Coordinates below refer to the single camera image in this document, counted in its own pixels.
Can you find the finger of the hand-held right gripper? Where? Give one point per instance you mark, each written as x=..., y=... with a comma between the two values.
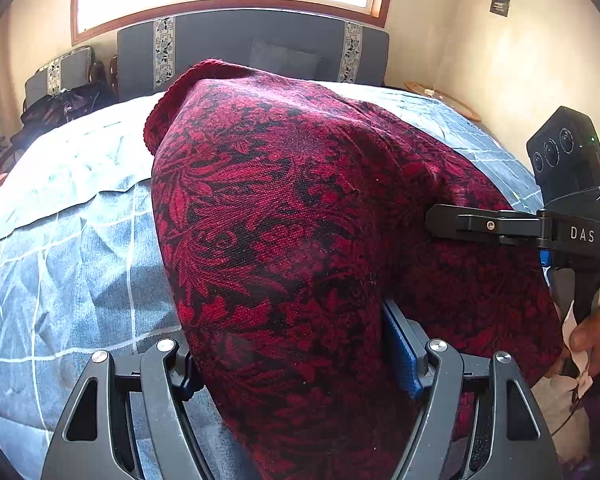
x=480, y=224

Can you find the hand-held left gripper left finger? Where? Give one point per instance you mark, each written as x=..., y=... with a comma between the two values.
x=165, y=385

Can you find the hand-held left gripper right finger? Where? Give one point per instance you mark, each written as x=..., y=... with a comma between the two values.
x=405, y=355

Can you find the red patterned knit garment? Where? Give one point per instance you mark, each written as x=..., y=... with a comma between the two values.
x=290, y=210

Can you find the dark clothes pile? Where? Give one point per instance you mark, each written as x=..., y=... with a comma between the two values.
x=65, y=107

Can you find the round wooden side table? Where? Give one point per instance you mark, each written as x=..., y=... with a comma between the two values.
x=450, y=102

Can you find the blue checked bedsheet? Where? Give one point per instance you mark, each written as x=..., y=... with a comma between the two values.
x=55, y=260

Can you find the grey pillow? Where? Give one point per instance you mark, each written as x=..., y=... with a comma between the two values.
x=285, y=57

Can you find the grey headboard with patterned bands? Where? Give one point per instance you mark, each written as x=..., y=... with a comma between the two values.
x=220, y=45

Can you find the grey patterned chair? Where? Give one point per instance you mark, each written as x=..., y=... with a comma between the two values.
x=55, y=72

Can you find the dark wall switch plate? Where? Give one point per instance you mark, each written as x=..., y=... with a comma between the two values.
x=499, y=5

